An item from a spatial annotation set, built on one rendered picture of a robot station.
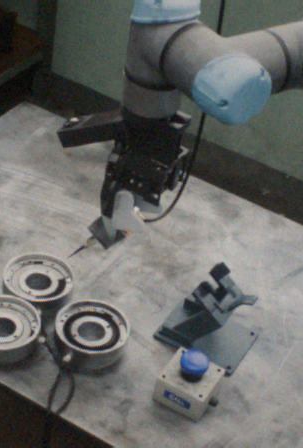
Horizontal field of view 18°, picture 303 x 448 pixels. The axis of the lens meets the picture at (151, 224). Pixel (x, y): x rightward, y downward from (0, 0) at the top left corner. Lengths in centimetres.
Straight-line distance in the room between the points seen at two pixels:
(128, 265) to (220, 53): 55
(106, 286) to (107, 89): 182
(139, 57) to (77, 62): 214
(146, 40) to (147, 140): 15
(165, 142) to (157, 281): 37
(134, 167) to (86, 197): 44
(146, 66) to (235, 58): 13
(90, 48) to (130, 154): 201
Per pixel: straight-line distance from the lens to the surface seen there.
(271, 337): 142
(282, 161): 300
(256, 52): 105
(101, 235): 129
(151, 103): 112
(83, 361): 130
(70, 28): 320
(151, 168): 116
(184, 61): 104
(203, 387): 127
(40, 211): 156
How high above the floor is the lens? 177
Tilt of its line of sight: 38 degrees down
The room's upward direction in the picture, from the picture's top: 11 degrees clockwise
